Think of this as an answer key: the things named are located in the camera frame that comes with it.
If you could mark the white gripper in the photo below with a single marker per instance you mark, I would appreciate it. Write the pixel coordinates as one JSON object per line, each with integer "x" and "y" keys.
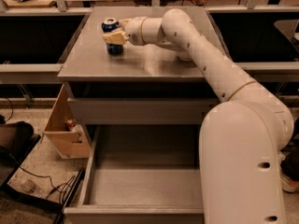
{"x": 135, "y": 31}

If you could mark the blue pepsi can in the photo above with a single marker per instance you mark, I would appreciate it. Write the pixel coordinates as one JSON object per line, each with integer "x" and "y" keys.
{"x": 108, "y": 25}

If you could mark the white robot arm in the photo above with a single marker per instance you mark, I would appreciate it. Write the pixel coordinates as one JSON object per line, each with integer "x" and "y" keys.
{"x": 240, "y": 138}

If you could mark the closed grey top drawer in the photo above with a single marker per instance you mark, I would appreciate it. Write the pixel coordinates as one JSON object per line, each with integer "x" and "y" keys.
{"x": 140, "y": 110}

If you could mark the grey drawer cabinet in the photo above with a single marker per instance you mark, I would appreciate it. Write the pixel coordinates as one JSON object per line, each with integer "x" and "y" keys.
{"x": 139, "y": 71}

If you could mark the open grey middle drawer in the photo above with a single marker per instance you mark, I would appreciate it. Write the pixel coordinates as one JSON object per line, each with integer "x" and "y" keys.
{"x": 141, "y": 174}

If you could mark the red item in box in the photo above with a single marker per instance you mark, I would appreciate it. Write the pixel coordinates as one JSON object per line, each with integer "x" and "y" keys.
{"x": 71, "y": 123}

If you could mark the cardboard box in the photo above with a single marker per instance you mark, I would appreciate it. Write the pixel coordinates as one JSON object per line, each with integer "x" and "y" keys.
{"x": 69, "y": 144}

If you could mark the white orange sneaker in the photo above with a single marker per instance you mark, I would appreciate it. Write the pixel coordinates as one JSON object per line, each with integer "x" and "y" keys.
{"x": 287, "y": 184}

